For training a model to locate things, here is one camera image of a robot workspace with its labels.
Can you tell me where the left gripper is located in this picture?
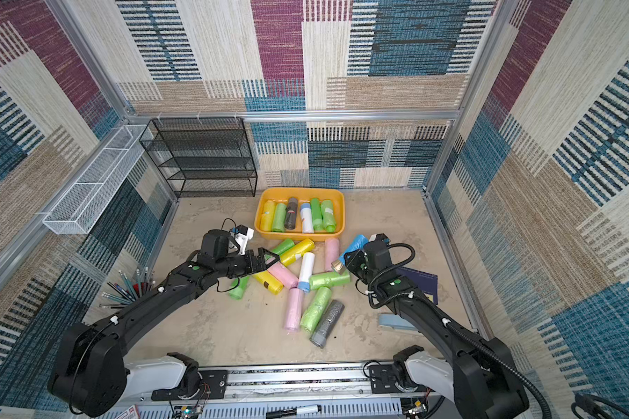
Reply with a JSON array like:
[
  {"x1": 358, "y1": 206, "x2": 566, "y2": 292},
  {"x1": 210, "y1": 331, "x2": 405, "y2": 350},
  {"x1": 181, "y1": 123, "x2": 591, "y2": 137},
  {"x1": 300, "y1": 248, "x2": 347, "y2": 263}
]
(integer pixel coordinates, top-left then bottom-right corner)
[{"x1": 216, "y1": 249, "x2": 281, "y2": 280}]

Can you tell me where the large yellow bag roll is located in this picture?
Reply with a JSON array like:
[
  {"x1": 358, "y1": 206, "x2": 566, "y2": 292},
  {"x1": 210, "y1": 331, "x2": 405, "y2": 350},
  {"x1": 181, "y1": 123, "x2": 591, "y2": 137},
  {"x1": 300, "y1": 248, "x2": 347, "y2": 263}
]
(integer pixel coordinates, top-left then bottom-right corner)
[{"x1": 260, "y1": 200, "x2": 276, "y2": 231}]

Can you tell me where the dark grey roll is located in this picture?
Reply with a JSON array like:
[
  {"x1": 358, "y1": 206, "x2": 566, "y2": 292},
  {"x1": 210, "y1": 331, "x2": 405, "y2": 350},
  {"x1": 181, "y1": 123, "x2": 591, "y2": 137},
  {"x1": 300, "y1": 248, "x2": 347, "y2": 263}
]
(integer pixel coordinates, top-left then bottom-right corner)
[{"x1": 284, "y1": 197, "x2": 299, "y2": 230}]

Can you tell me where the thin dark green roll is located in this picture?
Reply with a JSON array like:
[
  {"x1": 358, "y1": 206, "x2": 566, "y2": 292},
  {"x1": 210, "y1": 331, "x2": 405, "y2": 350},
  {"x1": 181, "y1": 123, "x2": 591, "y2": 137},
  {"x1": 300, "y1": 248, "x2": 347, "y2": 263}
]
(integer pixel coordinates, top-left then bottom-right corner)
[{"x1": 310, "y1": 198, "x2": 324, "y2": 232}]

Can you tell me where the light green roll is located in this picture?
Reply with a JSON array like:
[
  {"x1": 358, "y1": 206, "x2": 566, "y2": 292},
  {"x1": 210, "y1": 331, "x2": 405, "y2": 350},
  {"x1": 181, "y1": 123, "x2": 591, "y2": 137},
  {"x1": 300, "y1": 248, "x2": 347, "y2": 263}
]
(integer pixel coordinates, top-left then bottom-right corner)
[
  {"x1": 309, "y1": 271, "x2": 350, "y2": 291},
  {"x1": 321, "y1": 199, "x2": 337, "y2": 233},
  {"x1": 300, "y1": 286, "x2": 332, "y2": 333}
]

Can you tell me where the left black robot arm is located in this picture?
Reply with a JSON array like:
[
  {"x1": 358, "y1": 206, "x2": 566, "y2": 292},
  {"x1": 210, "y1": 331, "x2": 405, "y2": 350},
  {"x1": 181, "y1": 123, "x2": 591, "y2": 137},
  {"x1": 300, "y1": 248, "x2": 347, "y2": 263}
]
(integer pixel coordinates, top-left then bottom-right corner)
[{"x1": 47, "y1": 229, "x2": 280, "y2": 417}]

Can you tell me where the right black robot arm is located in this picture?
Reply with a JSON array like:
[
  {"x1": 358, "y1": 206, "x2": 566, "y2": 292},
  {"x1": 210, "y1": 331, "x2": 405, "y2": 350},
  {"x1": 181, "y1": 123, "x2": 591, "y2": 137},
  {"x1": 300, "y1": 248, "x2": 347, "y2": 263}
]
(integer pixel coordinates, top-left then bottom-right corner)
[{"x1": 342, "y1": 239, "x2": 552, "y2": 418}]

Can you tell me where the small yellow roll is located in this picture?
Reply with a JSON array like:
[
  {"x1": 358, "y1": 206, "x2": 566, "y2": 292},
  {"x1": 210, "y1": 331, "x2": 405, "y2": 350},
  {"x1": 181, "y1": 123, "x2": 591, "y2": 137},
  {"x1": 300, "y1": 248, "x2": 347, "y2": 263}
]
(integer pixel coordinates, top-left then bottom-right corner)
[{"x1": 253, "y1": 271, "x2": 284, "y2": 295}]

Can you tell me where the yellow roll near box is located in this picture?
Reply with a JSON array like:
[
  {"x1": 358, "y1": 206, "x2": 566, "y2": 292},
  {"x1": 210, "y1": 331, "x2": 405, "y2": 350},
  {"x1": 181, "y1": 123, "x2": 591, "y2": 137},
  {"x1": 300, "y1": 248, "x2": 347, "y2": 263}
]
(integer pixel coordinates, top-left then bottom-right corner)
[{"x1": 280, "y1": 238, "x2": 315, "y2": 266}]

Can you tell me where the pink roll near box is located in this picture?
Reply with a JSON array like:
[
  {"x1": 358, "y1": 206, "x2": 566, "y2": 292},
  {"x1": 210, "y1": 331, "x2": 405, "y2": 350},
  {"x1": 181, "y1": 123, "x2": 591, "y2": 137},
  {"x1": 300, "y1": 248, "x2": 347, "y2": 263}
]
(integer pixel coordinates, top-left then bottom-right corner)
[{"x1": 324, "y1": 237, "x2": 340, "y2": 272}]

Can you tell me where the pink roll centre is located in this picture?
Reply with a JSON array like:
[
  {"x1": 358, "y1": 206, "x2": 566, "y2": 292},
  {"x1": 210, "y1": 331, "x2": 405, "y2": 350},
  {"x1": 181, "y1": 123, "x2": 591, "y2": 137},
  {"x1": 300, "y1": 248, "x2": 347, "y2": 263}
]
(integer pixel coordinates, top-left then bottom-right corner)
[{"x1": 268, "y1": 262, "x2": 299, "y2": 288}]

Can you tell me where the white roll blue end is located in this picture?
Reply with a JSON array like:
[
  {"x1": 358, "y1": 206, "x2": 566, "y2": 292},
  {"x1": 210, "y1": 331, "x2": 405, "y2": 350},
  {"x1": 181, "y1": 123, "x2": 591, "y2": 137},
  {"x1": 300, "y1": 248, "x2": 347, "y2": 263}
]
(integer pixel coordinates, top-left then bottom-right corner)
[{"x1": 297, "y1": 252, "x2": 316, "y2": 293}]

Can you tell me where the pink roll lower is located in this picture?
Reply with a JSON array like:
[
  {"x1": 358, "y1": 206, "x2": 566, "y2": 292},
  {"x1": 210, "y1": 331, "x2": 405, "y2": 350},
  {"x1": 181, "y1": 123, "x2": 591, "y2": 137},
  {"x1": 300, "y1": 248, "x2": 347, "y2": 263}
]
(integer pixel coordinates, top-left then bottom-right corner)
[{"x1": 284, "y1": 288, "x2": 304, "y2": 333}]

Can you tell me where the yellow plastic storage box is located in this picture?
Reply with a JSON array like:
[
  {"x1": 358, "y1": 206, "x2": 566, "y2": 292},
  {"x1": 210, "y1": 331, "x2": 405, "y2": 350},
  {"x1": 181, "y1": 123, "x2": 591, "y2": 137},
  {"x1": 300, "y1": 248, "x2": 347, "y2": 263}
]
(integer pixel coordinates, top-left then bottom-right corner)
[{"x1": 253, "y1": 187, "x2": 346, "y2": 242}]

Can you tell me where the light blue stapler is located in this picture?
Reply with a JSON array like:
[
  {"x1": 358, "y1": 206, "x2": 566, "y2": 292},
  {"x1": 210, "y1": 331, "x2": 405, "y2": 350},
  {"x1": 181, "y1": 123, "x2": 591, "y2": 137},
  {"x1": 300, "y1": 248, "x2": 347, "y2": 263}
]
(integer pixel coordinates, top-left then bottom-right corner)
[{"x1": 378, "y1": 314, "x2": 417, "y2": 332}]

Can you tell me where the dark blue notebook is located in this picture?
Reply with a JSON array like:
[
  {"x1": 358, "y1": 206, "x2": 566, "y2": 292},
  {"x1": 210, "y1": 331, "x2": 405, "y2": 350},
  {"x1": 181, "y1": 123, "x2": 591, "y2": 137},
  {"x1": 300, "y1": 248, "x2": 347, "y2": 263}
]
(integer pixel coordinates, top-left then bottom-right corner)
[{"x1": 397, "y1": 267, "x2": 439, "y2": 304}]

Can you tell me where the black mesh shelf rack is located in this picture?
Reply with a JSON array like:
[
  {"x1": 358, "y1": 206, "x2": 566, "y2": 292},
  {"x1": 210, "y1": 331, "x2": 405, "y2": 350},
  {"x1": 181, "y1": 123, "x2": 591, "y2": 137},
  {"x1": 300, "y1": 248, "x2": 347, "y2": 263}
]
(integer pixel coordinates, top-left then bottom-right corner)
[{"x1": 140, "y1": 117, "x2": 258, "y2": 198}]

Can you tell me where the red pencil cup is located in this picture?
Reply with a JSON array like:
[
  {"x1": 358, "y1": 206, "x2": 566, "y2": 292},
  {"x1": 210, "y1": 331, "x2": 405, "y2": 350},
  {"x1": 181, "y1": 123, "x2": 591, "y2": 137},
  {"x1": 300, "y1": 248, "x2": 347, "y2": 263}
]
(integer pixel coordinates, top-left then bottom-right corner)
[{"x1": 99, "y1": 266, "x2": 154, "y2": 311}]

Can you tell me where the black marker pen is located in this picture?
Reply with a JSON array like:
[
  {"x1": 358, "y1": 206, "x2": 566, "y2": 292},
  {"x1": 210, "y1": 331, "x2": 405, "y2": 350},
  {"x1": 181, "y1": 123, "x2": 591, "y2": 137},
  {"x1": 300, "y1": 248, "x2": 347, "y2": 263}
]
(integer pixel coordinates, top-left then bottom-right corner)
[{"x1": 265, "y1": 404, "x2": 323, "y2": 419}]

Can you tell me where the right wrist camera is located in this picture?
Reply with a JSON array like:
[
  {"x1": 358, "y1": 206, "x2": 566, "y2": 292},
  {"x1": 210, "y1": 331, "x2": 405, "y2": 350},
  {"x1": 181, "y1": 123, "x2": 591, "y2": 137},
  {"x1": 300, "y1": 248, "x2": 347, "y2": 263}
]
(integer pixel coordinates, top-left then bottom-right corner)
[{"x1": 369, "y1": 233, "x2": 391, "y2": 245}]

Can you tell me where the white wire wall basket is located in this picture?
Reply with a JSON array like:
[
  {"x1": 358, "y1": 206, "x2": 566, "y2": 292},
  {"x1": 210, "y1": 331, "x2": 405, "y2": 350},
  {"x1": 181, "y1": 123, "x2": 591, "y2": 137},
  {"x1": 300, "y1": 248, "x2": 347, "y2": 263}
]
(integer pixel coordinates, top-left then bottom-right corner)
[{"x1": 43, "y1": 125, "x2": 146, "y2": 235}]

